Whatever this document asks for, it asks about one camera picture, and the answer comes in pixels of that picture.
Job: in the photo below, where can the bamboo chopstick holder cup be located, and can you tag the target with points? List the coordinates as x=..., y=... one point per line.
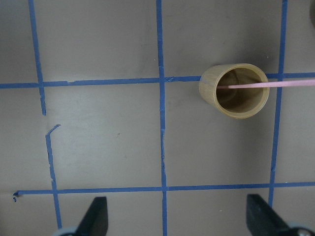
x=238, y=103

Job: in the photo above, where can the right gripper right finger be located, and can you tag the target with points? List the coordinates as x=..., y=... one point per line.
x=262, y=220

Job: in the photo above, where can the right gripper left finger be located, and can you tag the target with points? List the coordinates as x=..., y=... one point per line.
x=95, y=221

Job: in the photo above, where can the wooden mug tree stand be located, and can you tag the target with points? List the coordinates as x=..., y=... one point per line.
x=312, y=13

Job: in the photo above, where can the pink chopstick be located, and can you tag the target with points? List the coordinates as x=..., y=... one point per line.
x=279, y=84

